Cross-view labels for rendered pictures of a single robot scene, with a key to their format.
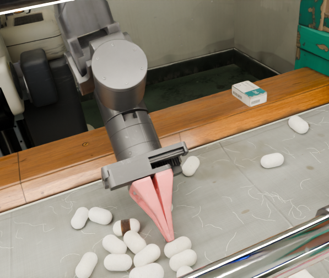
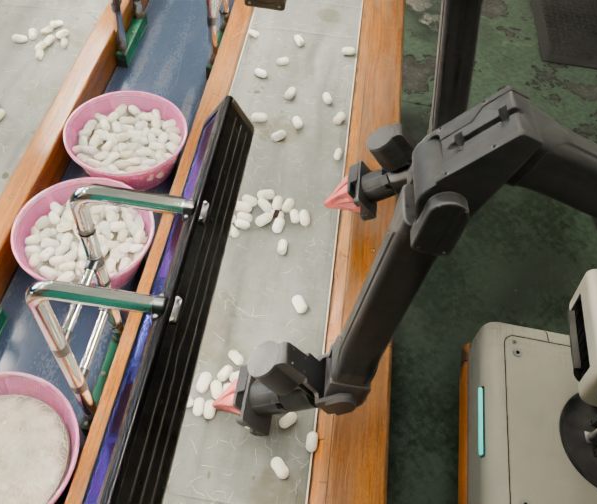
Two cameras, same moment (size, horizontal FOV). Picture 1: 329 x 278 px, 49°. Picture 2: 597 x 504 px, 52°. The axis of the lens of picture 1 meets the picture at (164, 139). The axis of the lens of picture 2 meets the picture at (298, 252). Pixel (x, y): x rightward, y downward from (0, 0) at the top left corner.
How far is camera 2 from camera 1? 0.88 m
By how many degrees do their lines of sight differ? 74
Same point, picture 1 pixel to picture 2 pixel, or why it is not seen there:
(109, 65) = (264, 351)
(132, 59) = (261, 366)
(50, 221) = not seen: hidden behind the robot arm
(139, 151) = (252, 387)
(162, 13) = not seen: outside the picture
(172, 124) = (344, 485)
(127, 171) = (243, 375)
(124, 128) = not seen: hidden behind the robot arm
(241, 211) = (210, 472)
